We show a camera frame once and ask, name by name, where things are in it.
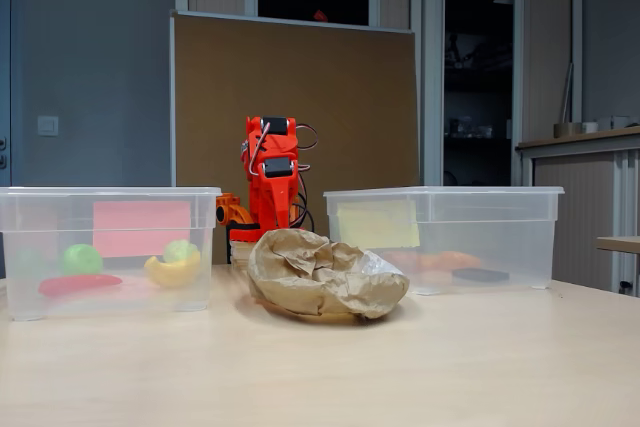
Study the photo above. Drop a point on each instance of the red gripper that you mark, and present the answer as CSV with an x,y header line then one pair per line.
x,y
276,190

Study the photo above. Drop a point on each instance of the light green toy lettuce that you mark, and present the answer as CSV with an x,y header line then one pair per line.
x,y
179,249

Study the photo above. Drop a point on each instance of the yellow toy banana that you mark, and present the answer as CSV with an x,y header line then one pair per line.
x,y
172,272

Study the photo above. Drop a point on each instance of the orange toy waffle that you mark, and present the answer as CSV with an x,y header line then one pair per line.
x,y
430,262

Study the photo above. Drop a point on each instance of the green toy apple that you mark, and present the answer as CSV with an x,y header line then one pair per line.
x,y
82,259

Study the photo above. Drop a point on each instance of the brown toy chocolate bar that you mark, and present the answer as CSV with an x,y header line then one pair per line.
x,y
481,275

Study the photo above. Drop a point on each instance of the red toy chili pepper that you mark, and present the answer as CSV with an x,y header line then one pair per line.
x,y
80,284

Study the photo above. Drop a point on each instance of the red robot arm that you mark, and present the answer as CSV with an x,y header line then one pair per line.
x,y
260,147

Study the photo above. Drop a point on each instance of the yellow-green sticky note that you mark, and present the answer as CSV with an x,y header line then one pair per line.
x,y
380,222

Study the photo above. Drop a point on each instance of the pink sticky note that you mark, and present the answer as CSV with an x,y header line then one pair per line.
x,y
142,229

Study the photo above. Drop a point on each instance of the clear plastic bin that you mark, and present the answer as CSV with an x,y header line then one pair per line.
x,y
490,227
50,227

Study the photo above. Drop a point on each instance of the orange printed clamp part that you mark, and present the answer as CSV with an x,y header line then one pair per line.
x,y
230,211

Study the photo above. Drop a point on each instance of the wooden base block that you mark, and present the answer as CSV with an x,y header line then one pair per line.
x,y
241,252

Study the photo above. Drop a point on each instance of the crumpled brown paper bag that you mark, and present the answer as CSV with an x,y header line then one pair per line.
x,y
320,287

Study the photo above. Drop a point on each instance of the brown cork board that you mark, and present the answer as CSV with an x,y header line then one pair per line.
x,y
350,122

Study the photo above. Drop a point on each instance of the clear plastic film bag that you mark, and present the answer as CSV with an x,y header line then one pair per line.
x,y
380,264

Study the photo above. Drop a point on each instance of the brown tape roll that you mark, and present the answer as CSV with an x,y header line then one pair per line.
x,y
567,130

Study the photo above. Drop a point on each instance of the grey roller-door cabinet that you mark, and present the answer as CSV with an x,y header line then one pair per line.
x,y
585,197

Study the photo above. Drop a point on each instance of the beige side table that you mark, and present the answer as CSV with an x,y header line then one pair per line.
x,y
620,244

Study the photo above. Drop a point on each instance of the white cups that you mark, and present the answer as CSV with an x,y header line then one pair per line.
x,y
612,123

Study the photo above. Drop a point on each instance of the white light switch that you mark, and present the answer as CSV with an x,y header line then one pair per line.
x,y
48,126

